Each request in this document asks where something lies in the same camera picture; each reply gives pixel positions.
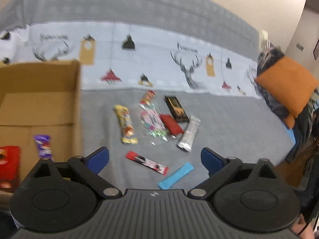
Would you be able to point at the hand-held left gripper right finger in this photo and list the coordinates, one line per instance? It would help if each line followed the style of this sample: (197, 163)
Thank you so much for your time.
(211, 159)

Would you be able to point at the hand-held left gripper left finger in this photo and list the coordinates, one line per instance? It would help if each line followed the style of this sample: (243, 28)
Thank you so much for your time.
(97, 158)

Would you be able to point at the silver snack bar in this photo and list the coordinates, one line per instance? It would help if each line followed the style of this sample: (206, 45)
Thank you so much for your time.
(189, 133)

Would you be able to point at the light blue snack bar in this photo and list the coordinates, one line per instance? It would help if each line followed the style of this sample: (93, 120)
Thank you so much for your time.
(176, 175)

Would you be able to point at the yellow candy bar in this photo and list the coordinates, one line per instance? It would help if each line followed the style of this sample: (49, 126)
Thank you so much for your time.
(125, 125)

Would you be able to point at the red black white snack bar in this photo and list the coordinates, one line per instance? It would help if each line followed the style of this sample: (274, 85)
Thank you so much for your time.
(146, 162)

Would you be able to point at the dark red chocolate bar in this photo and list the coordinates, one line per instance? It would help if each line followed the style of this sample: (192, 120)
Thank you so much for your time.
(171, 125)

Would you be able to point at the black gold chocolate box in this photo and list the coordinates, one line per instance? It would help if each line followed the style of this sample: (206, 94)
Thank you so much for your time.
(176, 108)

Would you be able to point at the clear pink candy bag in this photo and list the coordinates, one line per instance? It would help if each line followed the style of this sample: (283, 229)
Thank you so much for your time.
(153, 122)

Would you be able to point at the cardboard box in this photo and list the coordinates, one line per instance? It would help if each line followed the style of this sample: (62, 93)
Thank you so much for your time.
(37, 109)

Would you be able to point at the small red yellow snack packet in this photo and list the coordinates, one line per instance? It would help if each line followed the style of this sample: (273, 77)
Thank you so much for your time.
(147, 97)

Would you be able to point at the purple snack packet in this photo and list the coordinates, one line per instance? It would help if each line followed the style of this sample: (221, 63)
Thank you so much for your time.
(44, 147)

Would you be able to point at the wooden furniture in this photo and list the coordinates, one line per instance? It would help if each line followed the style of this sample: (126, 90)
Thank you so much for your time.
(299, 164)

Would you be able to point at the dark patterned cloth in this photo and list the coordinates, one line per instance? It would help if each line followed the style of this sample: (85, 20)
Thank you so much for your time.
(276, 84)

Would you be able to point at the orange pillow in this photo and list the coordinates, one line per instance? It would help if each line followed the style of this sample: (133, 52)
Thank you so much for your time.
(289, 87)

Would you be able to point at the printed deer blanket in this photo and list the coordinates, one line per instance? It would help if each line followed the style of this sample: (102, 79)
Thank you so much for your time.
(139, 54)

